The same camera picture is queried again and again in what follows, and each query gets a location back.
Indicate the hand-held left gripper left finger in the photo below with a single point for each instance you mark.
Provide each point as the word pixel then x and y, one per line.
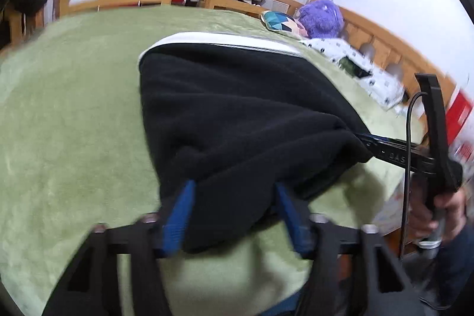
pixel 181 216

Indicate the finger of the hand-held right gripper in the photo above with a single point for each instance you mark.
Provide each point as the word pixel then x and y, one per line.
pixel 392 153

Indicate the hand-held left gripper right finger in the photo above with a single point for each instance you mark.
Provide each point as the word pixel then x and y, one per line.
pixel 290 216

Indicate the black pants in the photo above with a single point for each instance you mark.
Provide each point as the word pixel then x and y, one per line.
pixel 240 116

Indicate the person's right hand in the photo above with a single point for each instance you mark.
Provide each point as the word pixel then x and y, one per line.
pixel 453 208

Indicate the red and white box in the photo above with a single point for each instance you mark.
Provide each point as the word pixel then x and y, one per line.
pixel 461 123

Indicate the white floral pillow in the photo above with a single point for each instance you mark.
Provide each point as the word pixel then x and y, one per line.
pixel 377 82

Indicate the dark green cloth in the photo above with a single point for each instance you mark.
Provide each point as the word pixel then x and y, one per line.
pixel 351 66

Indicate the person's leg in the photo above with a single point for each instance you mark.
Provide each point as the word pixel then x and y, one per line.
pixel 457 264

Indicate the purple plush toy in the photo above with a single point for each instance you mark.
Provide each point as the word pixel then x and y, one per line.
pixel 322 18

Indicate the green blanket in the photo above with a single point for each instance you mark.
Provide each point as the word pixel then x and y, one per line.
pixel 74 97

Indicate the geometric patterned pillow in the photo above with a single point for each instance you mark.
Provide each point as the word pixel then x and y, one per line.
pixel 281 23

